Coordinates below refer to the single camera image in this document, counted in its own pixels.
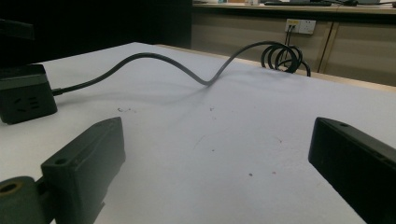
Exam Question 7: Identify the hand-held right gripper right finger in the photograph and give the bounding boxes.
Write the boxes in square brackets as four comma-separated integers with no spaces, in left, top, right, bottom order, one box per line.
[308,117,396,224]

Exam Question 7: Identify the black power strip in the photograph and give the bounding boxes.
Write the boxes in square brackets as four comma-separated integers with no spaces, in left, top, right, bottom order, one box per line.
[0,63,59,125]

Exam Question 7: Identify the black plug cables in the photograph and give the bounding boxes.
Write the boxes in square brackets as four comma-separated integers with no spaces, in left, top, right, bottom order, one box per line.
[284,25,295,48]

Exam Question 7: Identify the beige wooden counter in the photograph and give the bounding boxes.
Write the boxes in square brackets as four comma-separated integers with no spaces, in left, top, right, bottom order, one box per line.
[191,2,396,87]

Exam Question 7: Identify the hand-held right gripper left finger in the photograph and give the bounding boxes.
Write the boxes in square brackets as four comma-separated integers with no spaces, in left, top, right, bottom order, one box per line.
[40,117,127,224]

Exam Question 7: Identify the white wall socket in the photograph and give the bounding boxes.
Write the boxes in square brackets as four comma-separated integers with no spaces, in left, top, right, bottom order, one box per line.
[284,18,317,35]

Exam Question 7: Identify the black power cable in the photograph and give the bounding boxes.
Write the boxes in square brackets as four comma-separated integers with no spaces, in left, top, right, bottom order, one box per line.
[51,40,312,97]

